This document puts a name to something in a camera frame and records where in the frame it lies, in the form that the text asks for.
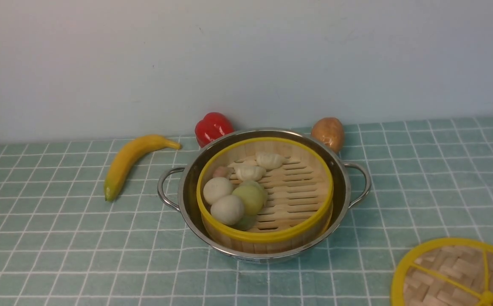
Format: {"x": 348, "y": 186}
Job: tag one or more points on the yellow rimmed bamboo steamer basket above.
{"x": 299, "y": 201}

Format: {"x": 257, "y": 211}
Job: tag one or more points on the yellow bamboo steamer lid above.
{"x": 445, "y": 272}

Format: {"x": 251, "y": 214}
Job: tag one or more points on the stainless steel pot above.
{"x": 177, "y": 189}

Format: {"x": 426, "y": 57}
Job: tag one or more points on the white dumpling front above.
{"x": 246, "y": 172}

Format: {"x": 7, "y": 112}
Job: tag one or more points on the white dumpling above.
{"x": 246, "y": 172}
{"x": 269, "y": 161}

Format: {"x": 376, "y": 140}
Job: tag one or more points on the white dumpling rear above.
{"x": 269, "y": 161}

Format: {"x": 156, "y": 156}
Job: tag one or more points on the pink dumpling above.
{"x": 223, "y": 172}

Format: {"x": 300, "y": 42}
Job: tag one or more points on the red bell pepper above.
{"x": 211, "y": 127}

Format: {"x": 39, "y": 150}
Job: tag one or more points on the white bun left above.
{"x": 216, "y": 188}

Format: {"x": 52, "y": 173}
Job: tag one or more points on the white bun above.
{"x": 216, "y": 188}
{"x": 228, "y": 210}

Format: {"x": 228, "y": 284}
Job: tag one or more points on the yellow green bun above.
{"x": 253, "y": 195}

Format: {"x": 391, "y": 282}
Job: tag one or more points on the white bun right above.
{"x": 228, "y": 210}

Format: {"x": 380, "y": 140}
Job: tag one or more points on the pale green dumpling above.
{"x": 246, "y": 223}

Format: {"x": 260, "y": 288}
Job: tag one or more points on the brown potato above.
{"x": 330, "y": 131}

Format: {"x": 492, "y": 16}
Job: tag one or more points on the yellow banana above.
{"x": 127, "y": 157}

